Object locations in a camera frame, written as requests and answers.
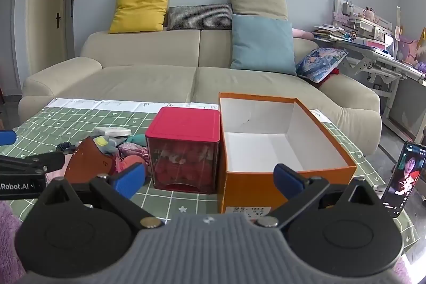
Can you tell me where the stack of papers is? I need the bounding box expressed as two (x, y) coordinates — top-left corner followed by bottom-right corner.
(313, 24), (350, 40)

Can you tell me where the purple fuzzy cloth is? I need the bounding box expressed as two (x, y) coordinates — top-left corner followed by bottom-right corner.
(0, 204), (26, 284)

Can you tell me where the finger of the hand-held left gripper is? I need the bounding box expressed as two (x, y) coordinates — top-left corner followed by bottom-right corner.
(0, 151), (66, 175)
(0, 130), (17, 147)

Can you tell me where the white packet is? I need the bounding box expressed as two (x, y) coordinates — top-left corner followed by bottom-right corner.
(95, 127), (132, 137)

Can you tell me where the red cloth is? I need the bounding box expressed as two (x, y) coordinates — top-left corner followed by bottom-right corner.
(319, 68), (340, 85)

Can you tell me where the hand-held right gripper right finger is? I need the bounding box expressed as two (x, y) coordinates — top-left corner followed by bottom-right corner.
(256, 163), (391, 228)

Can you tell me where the light blue pillow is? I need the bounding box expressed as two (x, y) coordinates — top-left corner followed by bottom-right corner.
(230, 14), (297, 76)

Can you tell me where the red lidded storage box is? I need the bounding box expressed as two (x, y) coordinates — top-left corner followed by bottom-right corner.
(145, 106), (221, 195)

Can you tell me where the smartphone with lit screen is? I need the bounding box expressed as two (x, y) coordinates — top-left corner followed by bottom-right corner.
(383, 142), (426, 218)

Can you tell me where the pink mesh pouch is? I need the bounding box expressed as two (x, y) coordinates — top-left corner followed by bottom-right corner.
(118, 142), (149, 160)

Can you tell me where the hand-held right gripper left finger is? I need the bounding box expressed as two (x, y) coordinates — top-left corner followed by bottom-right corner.
(36, 162), (163, 228)

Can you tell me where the white desk organizer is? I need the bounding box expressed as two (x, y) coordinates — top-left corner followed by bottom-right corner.
(334, 0), (390, 38)

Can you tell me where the pink cushion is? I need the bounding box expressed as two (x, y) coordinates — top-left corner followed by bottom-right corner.
(292, 28), (315, 40)

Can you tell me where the cream door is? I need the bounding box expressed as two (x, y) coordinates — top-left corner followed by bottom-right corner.
(25, 0), (72, 67)

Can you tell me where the beige pillow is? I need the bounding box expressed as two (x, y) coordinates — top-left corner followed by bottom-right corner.
(228, 0), (288, 21)

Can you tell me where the brown leather pouch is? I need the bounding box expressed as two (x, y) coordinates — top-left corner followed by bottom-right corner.
(64, 137), (117, 185)

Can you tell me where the blue printed pillow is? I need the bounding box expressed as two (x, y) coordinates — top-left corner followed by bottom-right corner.
(296, 48), (348, 83)

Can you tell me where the white study desk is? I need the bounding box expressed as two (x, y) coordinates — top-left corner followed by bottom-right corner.
(313, 0), (426, 138)

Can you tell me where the yellow pillow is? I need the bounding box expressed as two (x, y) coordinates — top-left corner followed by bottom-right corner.
(108, 0), (170, 34)

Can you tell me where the red plush ball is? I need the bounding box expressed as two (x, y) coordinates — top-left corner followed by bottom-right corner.
(116, 156), (147, 175)

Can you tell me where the black hair tie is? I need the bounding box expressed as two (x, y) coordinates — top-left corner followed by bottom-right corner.
(55, 142), (79, 153)

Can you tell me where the green checkered tablecloth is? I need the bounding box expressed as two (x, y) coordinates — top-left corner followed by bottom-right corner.
(0, 98), (421, 271)

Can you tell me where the grey checkered pillow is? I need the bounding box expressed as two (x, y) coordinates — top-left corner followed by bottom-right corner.
(166, 3), (234, 31)

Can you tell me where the purple plush toy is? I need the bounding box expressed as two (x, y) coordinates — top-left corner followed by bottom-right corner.
(398, 28), (426, 63)

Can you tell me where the orange cardboard box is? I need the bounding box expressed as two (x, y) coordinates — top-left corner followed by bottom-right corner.
(218, 92), (357, 214)

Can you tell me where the beige sofa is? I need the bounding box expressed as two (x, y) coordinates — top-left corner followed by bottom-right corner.
(18, 28), (382, 155)

